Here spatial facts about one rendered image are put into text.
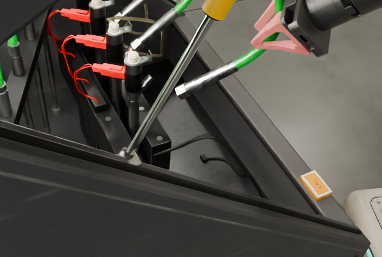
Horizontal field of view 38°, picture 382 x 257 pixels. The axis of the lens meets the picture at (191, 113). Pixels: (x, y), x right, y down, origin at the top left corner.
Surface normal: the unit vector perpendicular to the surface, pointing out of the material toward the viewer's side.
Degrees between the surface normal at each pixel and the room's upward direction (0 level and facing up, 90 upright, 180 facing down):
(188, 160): 0
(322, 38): 45
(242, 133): 90
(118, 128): 0
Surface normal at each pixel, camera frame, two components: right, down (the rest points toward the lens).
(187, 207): 0.45, 0.66
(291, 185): -0.89, 0.28
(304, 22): 0.69, -0.25
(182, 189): 0.66, -0.70
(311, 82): 0.07, -0.70
